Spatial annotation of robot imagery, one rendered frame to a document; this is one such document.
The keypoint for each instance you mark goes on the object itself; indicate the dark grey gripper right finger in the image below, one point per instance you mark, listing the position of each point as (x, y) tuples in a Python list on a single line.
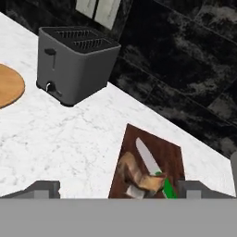
[(197, 189)]

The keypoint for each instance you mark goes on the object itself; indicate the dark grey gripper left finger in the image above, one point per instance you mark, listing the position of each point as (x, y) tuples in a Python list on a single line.
[(43, 189)]

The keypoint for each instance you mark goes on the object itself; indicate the dark brown cutting board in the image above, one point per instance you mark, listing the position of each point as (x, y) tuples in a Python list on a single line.
[(166, 154)]

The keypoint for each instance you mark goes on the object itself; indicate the round wooden plate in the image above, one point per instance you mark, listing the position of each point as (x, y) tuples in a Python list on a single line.
[(8, 85)]

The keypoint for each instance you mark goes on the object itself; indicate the grey toaster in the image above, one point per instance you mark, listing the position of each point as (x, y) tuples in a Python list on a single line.
[(74, 68)]

